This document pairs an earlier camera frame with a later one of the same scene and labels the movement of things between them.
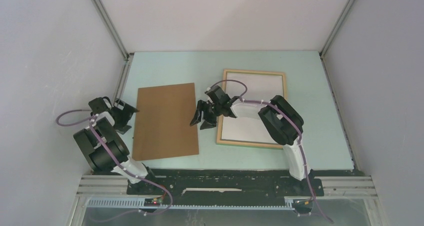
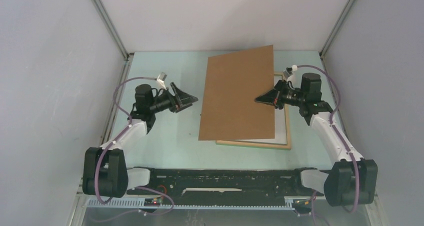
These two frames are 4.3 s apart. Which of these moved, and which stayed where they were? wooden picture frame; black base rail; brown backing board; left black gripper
Moved: left black gripper; brown backing board
Stayed: wooden picture frame; black base rail
